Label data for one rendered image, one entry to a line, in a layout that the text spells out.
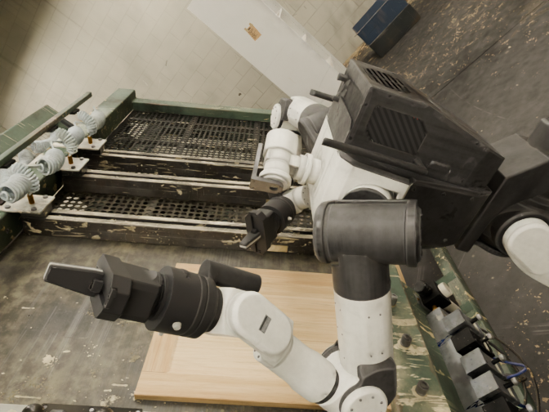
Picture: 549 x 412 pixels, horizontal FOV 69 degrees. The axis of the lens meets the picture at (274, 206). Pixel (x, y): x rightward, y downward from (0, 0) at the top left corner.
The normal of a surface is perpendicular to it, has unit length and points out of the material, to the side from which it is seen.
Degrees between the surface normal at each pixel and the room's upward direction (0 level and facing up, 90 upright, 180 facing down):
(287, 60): 90
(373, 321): 90
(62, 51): 90
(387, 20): 90
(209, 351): 55
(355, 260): 67
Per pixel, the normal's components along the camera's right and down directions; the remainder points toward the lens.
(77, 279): 0.49, 0.18
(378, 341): 0.21, 0.29
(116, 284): 0.62, -0.53
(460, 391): -0.76, -0.55
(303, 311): 0.09, -0.84
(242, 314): 0.60, -0.21
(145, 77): -0.07, 0.59
